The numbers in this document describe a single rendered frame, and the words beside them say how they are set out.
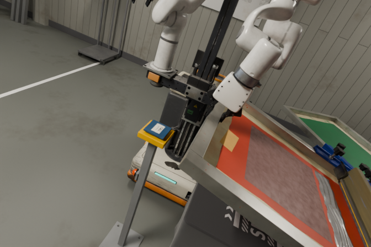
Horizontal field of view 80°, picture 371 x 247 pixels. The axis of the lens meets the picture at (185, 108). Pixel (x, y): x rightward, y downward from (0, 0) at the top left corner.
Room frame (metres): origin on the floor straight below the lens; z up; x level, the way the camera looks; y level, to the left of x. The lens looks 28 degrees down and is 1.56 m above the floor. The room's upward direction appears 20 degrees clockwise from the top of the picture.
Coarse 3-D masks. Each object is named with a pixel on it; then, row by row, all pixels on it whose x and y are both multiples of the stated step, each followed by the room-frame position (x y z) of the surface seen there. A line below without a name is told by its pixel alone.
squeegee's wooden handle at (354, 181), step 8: (352, 176) 0.75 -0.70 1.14; (360, 176) 0.73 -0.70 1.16; (352, 184) 0.72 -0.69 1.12; (360, 184) 0.70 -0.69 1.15; (368, 184) 0.69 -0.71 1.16; (352, 192) 0.69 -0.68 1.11; (360, 192) 0.67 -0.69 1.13; (368, 192) 0.65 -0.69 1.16; (360, 200) 0.64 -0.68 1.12; (368, 200) 0.62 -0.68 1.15; (360, 208) 0.61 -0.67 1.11; (368, 208) 0.59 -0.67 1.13; (368, 216) 0.57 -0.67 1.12; (368, 224) 0.55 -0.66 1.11; (368, 232) 0.52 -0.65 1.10
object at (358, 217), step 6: (342, 180) 0.75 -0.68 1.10; (342, 186) 0.72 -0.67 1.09; (348, 192) 0.69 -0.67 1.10; (348, 198) 0.66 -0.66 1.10; (354, 204) 0.63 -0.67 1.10; (354, 210) 0.60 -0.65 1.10; (360, 216) 0.58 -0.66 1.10; (360, 222) 0.55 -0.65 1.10; (366, 228) 0.54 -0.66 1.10; (366, 234) 0.51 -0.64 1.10; (366, 240) 0.49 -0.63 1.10
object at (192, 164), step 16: (256, 112) 0.91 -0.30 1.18; (208, 128) 0.56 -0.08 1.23; (272, 128) 0.89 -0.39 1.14; (192, 144) 0.46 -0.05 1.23; (208, 144) 0.49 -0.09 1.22; (304, 144) 0.87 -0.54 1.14; (192, 160) 0.40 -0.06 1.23; (320, 160) 0.85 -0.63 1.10; (192, 176) 0.39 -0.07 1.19; (208, 176) 0.39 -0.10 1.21; (224, 176) 0.41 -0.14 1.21; (224, 192) 0.38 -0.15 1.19; (240, 192) 0.39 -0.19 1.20; (240, 208) 0.37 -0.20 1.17; (256, 208) 0.37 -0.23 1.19; (256, 224) 0.36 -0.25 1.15; (272, 224) 0.36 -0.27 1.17; (288, 224) 0.38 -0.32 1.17; (288, 240) 0.35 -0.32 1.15; (304, 240) 0.36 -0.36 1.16
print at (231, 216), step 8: (232, 208) 0.57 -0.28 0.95; (224, 216) 0.52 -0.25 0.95; (232, 216) 0.53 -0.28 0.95; (240, 216) 0.55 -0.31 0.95; (232, 224) 0.50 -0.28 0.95; (240, 224) 0.51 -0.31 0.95; (248, 224) 0.52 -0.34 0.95; (248, 232) 0.50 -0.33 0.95; (256, 232) 0.51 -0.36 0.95; (264, 240) 0.49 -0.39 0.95; (272, 240) 0.50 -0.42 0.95
